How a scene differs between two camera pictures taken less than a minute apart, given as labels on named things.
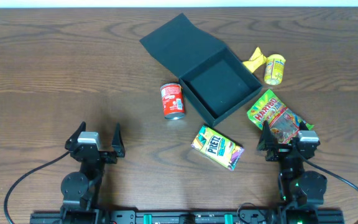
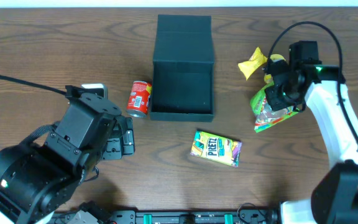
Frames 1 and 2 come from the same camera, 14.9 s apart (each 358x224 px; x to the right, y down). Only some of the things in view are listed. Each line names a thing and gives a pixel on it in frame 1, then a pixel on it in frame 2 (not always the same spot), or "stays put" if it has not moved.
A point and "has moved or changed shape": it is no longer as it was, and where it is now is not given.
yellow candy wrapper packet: [256, 61] stays put
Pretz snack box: [217, 147] has moved or changed shape
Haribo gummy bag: [282, 124] has moved or changed shape
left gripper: [95, 155] -> [124, 135]
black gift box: [214, 79] -> [182, 74]
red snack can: [173, 101] -> [138, 101]
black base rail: [293, 216] stays put
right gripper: [285, 150] -> [276, 98]
